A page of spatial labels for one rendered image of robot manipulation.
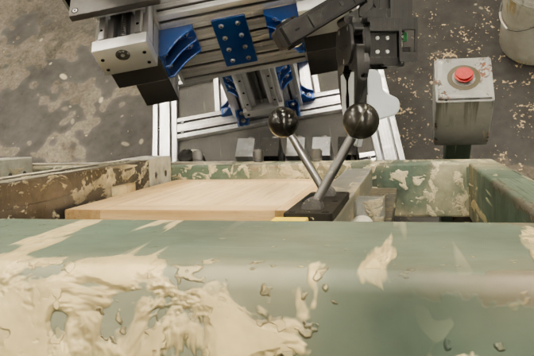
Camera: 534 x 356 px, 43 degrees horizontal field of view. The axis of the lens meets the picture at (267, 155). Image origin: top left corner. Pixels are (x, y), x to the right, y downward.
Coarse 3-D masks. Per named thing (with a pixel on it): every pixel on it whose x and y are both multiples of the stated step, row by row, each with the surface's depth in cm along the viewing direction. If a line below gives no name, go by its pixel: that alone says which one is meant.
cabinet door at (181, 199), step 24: (144, 192) 120; (168, 192) 122; (192, 192) 121; (216, 192) 120; (240, 192) 119; (264, 192) 118; (288, 192) 117; (72, 216) 99; (96, 216) 98; (120, 216) 97; (144, 216) 96; (168, 216) 96; (192, 216) 95; (216, 216) 94; (240, 216) 93; (264, 216) 93
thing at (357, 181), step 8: (352, 168) 137; (360, 168) 137; (368, 168) 136; (344, 176) 119; (352, 176) 119; (360, 176) 118; (368, 176) 125; (336, 184) 105; (344, 184) 105; (352, 184) 104; (360, 184) 105; (368, 184) 124; (352, 192) 93; (360, 192) 104; (368, 192) 124; (352, 200) 90; (344, 208) 79; (352, 208) 89; (344, 216) 78; (352, 216) 89
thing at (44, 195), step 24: (72, 168) 112; (96, 168) 111; (120, 168) 121; (144, 168) 131; (168, 168) 145; (0, 192) 85; (24, 192) 90; (48, 192) 97; (72, 192) 103; (96, 192) 111; (0, 216) 85; (24, 216) 90; (48, 216) 96
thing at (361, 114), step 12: (348, 108) 69; (360, 108) 68; (372, 108) 68; (348, 120) 68; (360, 120) 67; (372, 120) 67; (348, 132) 68; (360, 132) 68; (372, 132) 68; (348, 144) 69; (336, 156) 69; (336, 168) 69; (324, 180) 70; (324, 192) 70; (312, 204) 69
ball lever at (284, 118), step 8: (272, 112) 82; (280, 112) 81; (288, 112) 82; (272, 120) 82; (280, 120) 81; (288, 120) 81; (296, 120) 82; (272, 128) 82; (280, 128) 81; (288, 128) 81; (296, 128) 82; (280, 136) 82; (288, 136) 82; (296, 144) 82; (296, 152) 82; (304, 152) 82; (304, 160) 82; (312, 168) 82; (312, 176) 82; (328, 192) 81
